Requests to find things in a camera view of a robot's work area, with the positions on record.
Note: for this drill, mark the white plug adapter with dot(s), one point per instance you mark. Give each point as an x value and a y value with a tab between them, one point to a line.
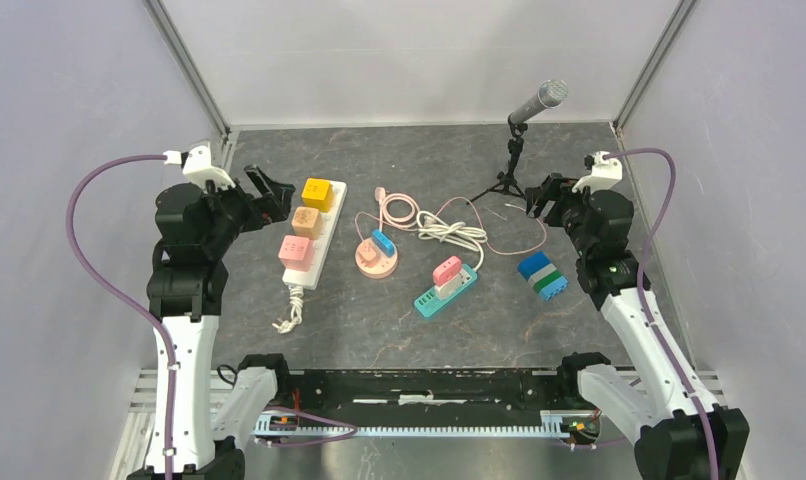
447	289

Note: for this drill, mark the grey microphone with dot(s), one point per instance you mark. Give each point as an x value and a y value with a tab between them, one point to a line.
549	95

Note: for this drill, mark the blue plug adapter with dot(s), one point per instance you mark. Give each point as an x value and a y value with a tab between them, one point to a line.
383	243

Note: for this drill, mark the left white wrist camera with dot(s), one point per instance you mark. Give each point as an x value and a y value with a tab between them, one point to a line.
197	167

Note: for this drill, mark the yellow cube plug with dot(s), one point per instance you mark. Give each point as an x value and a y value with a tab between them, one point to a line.
318	194

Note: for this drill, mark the black tripod stand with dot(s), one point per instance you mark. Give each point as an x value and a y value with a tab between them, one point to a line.
507	184

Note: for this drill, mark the teal power strip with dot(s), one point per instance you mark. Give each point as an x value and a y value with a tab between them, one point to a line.
435	299

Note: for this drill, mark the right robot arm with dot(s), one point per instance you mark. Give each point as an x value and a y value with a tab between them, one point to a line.
677	427

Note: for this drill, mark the orange cube plug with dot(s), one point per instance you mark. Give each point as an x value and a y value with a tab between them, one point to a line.
307	222

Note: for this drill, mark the small pink plug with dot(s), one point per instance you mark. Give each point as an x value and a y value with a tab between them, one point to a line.
366	254

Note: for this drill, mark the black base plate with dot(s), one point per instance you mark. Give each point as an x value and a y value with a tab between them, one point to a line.
501	397

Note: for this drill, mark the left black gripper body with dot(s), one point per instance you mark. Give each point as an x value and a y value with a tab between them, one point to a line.
234	210

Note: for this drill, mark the white power strip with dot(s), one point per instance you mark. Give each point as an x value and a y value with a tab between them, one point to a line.
309	280

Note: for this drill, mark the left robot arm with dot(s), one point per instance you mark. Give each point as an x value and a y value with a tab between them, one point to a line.
198	224

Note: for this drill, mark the pink plug adapter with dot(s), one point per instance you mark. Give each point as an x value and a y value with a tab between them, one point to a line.
446	271

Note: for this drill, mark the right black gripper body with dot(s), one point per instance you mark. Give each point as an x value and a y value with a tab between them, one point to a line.
569	208

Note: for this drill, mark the blue white green block stack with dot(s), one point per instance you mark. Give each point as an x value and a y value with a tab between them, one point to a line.
542	276

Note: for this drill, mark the pink cube plug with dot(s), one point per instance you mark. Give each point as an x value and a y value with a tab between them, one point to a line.
296	253

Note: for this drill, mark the round pink socket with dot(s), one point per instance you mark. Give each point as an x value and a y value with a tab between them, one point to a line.
383	268

